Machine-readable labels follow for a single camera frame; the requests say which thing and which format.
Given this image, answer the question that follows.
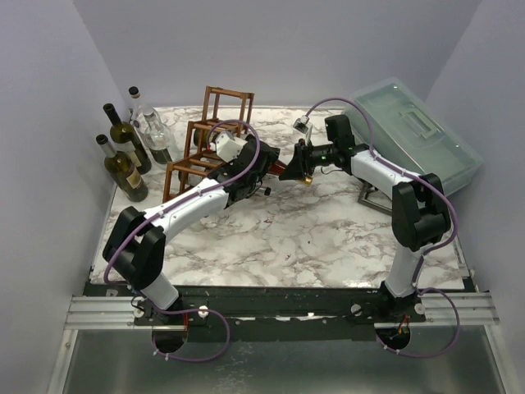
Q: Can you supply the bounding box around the purple cable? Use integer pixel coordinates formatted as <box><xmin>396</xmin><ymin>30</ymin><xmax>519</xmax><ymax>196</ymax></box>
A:
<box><xmin>303</xmin><ymin>97</ymin><xmax>463</xmax><ymax>358</ymax></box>
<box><xmin>102</xmin><ymin>119</ymin><xmax>263</xmax><ymax>364</ymax></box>

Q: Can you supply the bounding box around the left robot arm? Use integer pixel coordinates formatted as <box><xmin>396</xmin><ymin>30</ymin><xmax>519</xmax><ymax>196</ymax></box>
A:
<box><xmin>103</xmin><ymin>132</ymin><xmax>280</xmax><ymax>324</ymax></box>

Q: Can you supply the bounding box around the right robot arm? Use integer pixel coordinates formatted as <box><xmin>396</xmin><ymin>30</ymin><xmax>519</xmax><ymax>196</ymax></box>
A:
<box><xmin>279</xmin><ymin>115</ymin><xmax>451</xmax><ymax>322</ymax></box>

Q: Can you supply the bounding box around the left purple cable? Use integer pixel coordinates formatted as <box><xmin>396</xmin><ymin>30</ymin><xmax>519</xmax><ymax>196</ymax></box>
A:
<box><xmin>102</xmin><ymin>119</ymin><xmax>263</xmax><ymax>364</ymax></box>

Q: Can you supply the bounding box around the dark metal crank tool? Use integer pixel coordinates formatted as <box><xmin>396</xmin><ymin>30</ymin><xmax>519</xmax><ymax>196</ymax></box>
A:
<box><xmin>357</xmin><ymin>182</ymin><xmax>392</xmax><ymax>216</ymax></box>

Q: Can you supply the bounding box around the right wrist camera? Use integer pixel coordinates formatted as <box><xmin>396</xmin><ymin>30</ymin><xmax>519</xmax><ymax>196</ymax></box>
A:
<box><xmin>293</xmin><ymin>115</ymin><xmax>313</xmax><ymax>146</ymax></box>

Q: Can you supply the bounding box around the green bottle white label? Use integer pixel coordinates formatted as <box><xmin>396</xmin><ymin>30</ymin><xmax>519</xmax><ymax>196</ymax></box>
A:
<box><xmin>103</xmin><ymin>103</ymin><xmax>152</xmax><ymax>175</ymax></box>

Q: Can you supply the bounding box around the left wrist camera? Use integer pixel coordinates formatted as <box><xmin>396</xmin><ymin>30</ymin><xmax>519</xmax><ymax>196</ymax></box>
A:
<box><xmin>210</xmin><ymin>131</ymin><xmax>246</xmax><ymax>163</ymax></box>

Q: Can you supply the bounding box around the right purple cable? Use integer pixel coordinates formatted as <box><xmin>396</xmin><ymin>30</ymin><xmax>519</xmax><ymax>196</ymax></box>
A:
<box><xmin>303</xmin><ymin>97</ymin><xmax>463</xmax><ymax>358</ymax></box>

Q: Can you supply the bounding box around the clear wine bottle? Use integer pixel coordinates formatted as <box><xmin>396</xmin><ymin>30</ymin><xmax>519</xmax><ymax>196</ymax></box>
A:
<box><xmin>128</xmin><ymin>86</ymin><xmax>159</xmax><ymax>137</ymax></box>

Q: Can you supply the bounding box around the brown wooden wine rack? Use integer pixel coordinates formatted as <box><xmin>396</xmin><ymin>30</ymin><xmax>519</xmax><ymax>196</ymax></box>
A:
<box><xmin>162</xmin><ymin>86</ymin><xmax>254</xmax><ymax>203</ymax></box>

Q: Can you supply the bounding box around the clear bottle dark label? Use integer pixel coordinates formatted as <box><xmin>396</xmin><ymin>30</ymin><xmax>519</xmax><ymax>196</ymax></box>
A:
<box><xmin>144</xmin><ymin>111</ymin><xmax>177</xmax><ymax>166</ymax></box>

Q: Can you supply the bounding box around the translucent green plastic toolbox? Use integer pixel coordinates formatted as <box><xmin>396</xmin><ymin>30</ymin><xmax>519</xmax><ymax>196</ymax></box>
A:
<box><xmin>343</xmin><ymin>77</ymin><xmax>482</xmax><ymax>196</ymax></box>

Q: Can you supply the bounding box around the black front mounting rail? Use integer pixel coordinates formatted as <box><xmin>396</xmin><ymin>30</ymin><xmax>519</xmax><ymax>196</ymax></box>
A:
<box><xmin>83</xmin><ymin>284</ymin><xmax>425</xmax><ymax>346</ymax></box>

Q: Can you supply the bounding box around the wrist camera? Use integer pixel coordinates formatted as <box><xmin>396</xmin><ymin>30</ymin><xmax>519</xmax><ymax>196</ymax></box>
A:
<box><xmin>210</xmin><ymin>131</ymin><xmax>246</xmax><ymax>163</ymax></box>
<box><xmin>293</xmin><ymin>115</ymin><xmax>313</xmax><ymax>146</ymax></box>

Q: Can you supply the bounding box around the dark bottle gold foil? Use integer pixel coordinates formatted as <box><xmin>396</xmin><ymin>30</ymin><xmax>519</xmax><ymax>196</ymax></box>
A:
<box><xmin>193</xmin><ymin>127</ymin><xmax>313</xmax><ymax>186</ymax></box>

